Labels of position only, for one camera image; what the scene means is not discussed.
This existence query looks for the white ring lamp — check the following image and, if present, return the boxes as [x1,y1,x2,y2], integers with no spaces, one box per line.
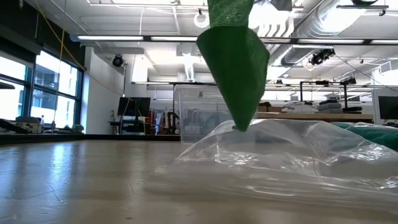
[193,8,211,29]

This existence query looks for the green elastic bandage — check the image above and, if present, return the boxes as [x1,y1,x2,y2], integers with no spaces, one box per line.
[196,0,271,133]

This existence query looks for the yellow hanging cable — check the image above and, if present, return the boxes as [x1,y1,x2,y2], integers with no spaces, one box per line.
[32,0,86,130]

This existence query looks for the black overhead bar fixture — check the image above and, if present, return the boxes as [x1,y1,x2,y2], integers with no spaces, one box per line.
[336,0,390,17]

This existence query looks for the wooden background table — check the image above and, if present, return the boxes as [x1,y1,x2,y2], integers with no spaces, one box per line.
[256,111,374,123]

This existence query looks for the clear plastic storage box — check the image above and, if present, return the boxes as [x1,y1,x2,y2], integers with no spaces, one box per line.
[173,83,238,144]

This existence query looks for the dark background desk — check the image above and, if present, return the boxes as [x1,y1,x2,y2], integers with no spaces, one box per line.
[108,119,153,136]

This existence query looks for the teal elastic bandage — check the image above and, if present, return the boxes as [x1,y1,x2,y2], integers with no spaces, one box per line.
[332,122,398,152]

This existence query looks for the black monitor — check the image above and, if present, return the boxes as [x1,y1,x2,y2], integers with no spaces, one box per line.
[377,95,398,121]
[117,96,152,118]

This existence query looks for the long ceiling light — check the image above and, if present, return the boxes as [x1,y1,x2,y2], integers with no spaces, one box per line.
[76,35,200,43]

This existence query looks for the black ceiling spotlights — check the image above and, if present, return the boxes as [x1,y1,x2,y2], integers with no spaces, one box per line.
[308,47,336,66]

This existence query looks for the silver ventilation duct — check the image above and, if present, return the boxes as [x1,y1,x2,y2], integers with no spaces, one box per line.
[269,0,343,68]

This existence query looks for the black background gantry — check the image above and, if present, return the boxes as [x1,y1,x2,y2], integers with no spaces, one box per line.
[299,77,358,109]

